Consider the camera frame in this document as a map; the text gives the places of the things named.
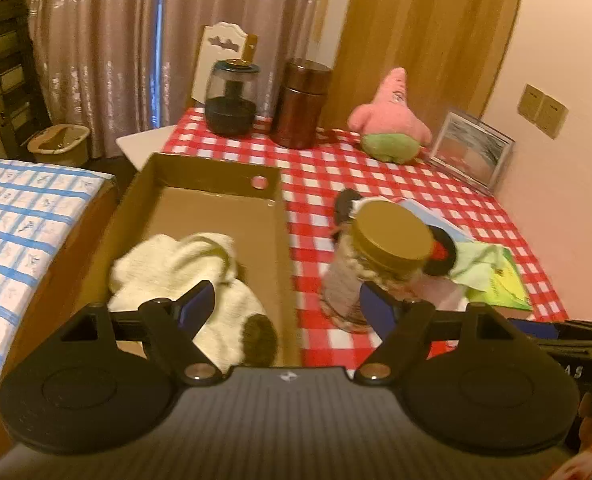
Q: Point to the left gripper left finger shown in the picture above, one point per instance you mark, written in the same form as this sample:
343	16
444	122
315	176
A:
170	327

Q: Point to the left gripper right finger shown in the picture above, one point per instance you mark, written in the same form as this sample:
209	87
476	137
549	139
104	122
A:
403	327

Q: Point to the white fluffy towel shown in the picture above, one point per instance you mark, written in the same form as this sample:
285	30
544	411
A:
196	284

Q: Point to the light green cloth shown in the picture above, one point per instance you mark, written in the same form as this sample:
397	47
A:
475	264

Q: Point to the blue surgical mask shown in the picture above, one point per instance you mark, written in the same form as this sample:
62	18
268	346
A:
431	218

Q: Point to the black fabric cap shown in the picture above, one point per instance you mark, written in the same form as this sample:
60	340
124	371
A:
343	206

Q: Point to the gold lid nut jar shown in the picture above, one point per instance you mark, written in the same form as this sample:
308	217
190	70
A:
381	242

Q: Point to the green tissue box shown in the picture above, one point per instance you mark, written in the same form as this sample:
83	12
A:
506	290

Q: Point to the brown cardboard box tray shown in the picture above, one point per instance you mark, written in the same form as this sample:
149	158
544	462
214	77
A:
183	220

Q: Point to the red checkered tablecloth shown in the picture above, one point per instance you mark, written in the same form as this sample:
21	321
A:
311	179

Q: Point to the blue plaid bedsheet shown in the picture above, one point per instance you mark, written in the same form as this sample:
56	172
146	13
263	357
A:
40	204

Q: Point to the pink starfish plush toy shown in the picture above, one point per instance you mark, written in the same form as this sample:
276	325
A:
389	130

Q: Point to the beige waste basket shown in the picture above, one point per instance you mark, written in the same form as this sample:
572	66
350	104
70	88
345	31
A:
62	144

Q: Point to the brown wooden canister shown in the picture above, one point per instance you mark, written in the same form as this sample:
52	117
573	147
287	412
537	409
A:
300	103

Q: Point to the dark glass jar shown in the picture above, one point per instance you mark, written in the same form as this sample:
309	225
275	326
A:
231	98

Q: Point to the beige curtain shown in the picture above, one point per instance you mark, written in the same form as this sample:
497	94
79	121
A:
124	66

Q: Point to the silver picture frame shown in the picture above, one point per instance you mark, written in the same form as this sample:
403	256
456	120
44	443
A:
471	151

